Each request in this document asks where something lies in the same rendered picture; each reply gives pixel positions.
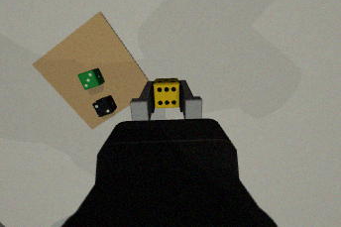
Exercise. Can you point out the yellow die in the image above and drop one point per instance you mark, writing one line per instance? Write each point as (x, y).
(166, 91)

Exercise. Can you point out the tan square mat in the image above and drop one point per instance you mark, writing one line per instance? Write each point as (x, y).
(92, 45)

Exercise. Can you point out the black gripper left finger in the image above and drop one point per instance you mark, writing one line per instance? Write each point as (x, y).
(143, 107)

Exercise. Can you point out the black die with white pips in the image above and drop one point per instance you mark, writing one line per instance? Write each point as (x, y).
(104, 106)

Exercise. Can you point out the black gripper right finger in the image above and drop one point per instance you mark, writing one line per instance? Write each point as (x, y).
(190, 105)

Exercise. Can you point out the green die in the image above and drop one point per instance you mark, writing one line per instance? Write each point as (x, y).
(91, 78)

